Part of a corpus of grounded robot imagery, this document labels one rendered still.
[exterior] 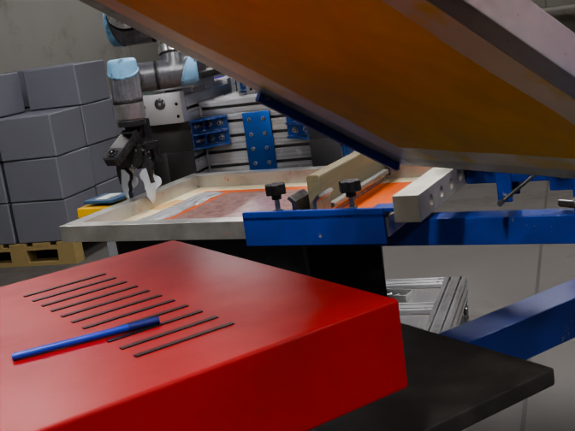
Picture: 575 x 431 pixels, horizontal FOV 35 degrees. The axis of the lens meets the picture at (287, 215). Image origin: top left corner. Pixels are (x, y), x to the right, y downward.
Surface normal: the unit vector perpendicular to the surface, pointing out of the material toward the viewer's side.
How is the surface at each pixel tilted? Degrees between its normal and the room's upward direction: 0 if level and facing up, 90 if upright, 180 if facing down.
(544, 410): 0
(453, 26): 148
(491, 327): 0
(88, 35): 90
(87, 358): 0
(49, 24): 90
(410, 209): 90
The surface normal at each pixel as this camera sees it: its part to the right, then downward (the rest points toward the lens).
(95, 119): 0.94, -0.06
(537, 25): 0.56, 0.10
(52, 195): -0.30, 0.24
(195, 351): -0.14, -0.97
